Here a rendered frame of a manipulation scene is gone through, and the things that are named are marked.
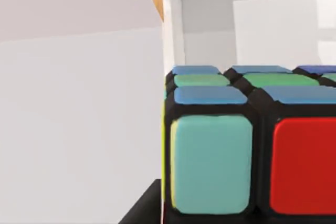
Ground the multicoloured puzzle cube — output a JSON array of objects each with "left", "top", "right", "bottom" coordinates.
[{"left": 160, "top": 65, "right": 336, "bottom": 224}]

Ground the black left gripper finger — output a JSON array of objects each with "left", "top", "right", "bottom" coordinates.
[{"left": 118, "top": 178, "right": 162, "bottom": 224}]

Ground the white cabinet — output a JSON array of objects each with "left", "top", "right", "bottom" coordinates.
[{"left": 160, "top": 0, "right": 336, "bottom": 76}]

